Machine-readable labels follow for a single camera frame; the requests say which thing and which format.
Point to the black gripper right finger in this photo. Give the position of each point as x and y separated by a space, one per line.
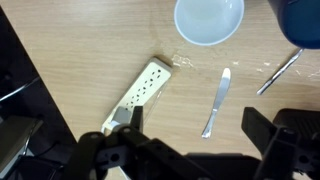
283 150

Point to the silver table knife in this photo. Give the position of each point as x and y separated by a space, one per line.
220 96

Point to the white plug adapter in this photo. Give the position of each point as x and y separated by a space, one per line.
121 116

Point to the cream power strip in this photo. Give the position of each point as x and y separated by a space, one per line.
146 86

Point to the blue plastic cup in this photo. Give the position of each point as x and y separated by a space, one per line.
300 23

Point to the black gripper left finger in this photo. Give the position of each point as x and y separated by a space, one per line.
110 150

